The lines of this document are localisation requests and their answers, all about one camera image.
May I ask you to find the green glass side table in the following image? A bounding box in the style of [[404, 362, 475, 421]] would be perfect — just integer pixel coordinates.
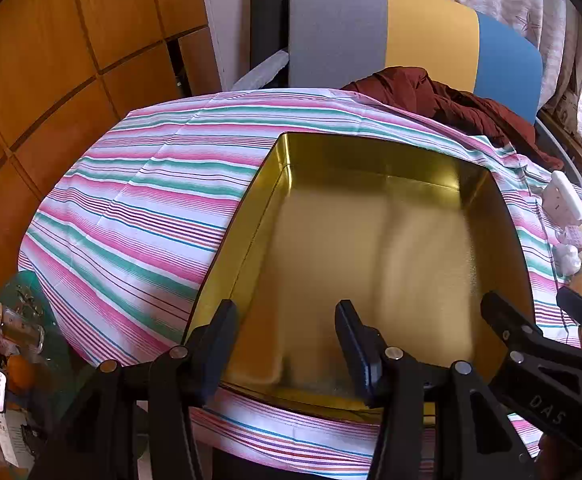
[[0, 270, 102, 411]]

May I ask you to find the orange fruit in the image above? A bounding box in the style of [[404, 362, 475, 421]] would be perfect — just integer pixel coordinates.
[[6, 355, 34, 393]]

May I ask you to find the white sponge block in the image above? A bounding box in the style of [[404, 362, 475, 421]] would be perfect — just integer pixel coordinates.
[[542, 171, 582, 223]]

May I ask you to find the dark red jacket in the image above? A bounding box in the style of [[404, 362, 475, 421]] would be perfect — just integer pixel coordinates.
[[341, 66, 564, 171]]

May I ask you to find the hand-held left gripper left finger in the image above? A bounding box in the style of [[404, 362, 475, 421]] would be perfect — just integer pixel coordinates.
[[28, 299, 242, 480]]

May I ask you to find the gold tin box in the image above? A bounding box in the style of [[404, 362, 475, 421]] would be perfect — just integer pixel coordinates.
[[183, 131, 536, 423]]

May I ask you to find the wooden side table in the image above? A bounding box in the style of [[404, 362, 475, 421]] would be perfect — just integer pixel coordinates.
[[538, 110, 582, 181]]

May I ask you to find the grey yellow blue chair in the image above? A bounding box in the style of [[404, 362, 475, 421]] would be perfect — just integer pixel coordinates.
[[288, 0, 544, 123]]

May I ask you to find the wooden wardrobe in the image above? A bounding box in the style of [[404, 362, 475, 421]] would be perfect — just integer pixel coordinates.
[[0, 0, 222, 311]]

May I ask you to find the black rolled mat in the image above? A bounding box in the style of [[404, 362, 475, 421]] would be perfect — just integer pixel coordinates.
[[249, 0, 292, 86]]

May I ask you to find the pink green striped tablecloth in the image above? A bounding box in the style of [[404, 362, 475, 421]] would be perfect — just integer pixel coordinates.
[[18, 87, 582, 478]]

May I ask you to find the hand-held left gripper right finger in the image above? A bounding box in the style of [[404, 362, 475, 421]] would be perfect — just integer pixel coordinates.
[[334, 299, 536, 480]]

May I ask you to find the glass jar with gold lid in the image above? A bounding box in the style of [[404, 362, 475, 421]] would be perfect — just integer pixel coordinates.
[[0, 297, 46, 353]]

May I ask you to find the clear plastic wrap ball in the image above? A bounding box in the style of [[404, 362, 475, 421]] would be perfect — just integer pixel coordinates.
[[556, 242, 582, 273]]

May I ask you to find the printed cardboard carton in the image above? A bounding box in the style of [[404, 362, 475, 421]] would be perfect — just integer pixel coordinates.
[[546, 85, 579, 126]]

